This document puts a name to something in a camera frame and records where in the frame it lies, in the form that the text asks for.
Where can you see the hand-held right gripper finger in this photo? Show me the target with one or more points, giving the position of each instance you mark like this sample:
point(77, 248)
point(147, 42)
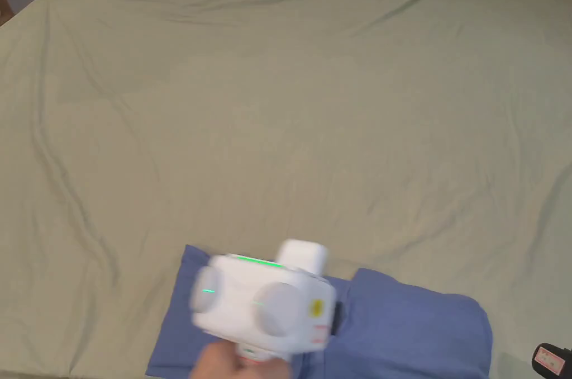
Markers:
point(552, 359)

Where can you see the blue garment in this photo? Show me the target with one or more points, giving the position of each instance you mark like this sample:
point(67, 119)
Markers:
point(402, 330)

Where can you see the person's left hand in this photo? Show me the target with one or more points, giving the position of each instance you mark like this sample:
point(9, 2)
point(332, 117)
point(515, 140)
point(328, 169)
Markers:
point(232, 363)

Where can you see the bed with beige sheet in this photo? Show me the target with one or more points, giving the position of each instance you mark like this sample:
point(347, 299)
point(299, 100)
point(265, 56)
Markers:
point(277, 119)

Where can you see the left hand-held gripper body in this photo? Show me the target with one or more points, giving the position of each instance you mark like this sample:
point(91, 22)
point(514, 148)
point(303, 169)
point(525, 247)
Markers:
point(250, 303)

